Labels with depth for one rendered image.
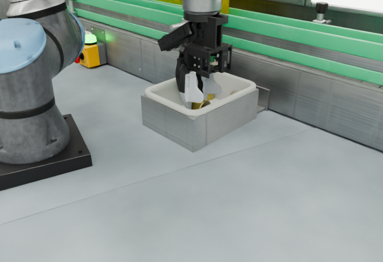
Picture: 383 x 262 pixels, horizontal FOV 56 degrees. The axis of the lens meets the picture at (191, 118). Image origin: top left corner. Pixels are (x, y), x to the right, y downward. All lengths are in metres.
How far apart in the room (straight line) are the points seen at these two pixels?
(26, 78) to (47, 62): 0.05
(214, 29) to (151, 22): 0.41
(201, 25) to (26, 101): 0.34
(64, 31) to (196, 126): 0.33
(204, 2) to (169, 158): 0.31
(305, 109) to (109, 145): 0.46
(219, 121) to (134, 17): 0.48
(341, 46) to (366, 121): 0.16
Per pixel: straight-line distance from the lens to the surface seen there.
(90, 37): 1.25
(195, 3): 0.68
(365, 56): 0.81
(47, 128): 0.73
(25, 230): 0.64
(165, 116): 0.78
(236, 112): 0.82
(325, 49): 0.85
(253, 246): 0.57
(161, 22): 1.03
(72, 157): 0.72
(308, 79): 0.86
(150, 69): 1.08
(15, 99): 0.69
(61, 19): 0.79
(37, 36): 0.68
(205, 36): 0.70
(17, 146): 0.72
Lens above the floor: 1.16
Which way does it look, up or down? 28 degrees down
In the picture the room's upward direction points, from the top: straight up
